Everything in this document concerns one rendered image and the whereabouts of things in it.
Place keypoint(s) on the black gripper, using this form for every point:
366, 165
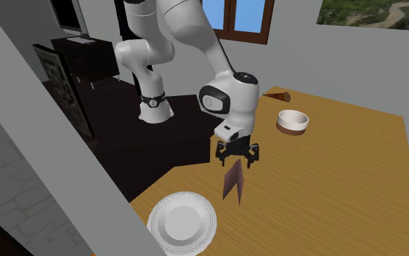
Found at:
238, 146

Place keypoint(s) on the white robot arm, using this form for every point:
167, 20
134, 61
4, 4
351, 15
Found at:
232, 95

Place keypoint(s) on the brown folded card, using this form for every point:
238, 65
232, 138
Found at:
233, 181

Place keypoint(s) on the white bowl with brown base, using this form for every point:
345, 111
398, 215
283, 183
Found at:
292, 120

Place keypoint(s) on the brown cone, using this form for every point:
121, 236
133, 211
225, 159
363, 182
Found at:
280, 96

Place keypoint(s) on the white plate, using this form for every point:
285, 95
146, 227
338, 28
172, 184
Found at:
182, 224

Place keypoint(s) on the black robot stand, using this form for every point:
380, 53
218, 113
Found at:
137, 149

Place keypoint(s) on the brown framed window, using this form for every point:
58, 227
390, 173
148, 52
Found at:
248, 17

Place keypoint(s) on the dark cabinet with monitor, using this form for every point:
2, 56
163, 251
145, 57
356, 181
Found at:
87, 58

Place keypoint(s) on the dark framed picture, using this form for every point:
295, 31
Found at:
64, 90

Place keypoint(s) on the landscape wall picture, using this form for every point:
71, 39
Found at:
374, 12

